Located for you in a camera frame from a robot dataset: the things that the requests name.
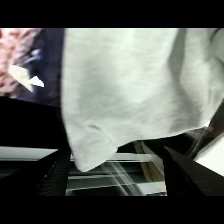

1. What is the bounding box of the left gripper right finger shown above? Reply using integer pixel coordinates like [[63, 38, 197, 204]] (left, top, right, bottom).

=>
[[163, 145, 224, 197]]

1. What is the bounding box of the silver frame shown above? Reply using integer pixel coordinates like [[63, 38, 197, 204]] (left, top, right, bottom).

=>
[[0, 141, 168, 197]]

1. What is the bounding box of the light grey T-shirt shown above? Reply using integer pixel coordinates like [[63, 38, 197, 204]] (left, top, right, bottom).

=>
[[60, 28, 224, 173]]

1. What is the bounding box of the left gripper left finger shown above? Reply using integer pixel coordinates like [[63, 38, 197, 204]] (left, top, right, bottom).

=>
[[0, 148, 72, 197]]

